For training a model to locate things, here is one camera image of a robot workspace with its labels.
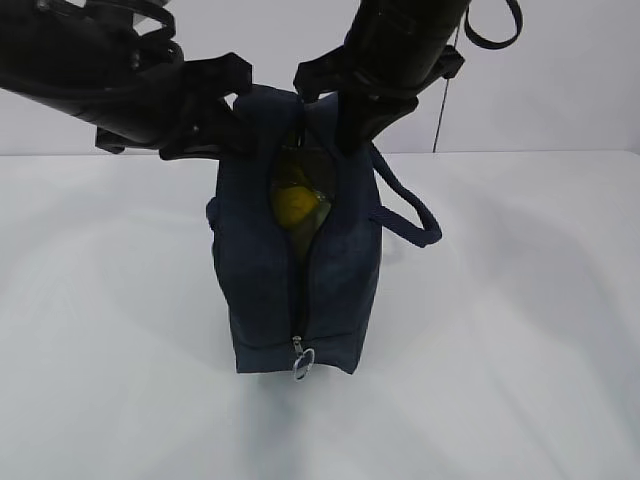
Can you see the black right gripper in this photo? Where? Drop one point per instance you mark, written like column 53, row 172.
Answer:
column 391, row 53

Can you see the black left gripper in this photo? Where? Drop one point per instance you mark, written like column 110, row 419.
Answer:
column 179, row 110

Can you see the yellow lemon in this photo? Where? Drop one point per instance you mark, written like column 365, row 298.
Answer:
column 291, row 205

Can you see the green cucumber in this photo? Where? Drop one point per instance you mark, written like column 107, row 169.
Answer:
column 302, row 233

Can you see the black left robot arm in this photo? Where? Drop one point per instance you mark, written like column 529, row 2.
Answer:
column 115, row 65

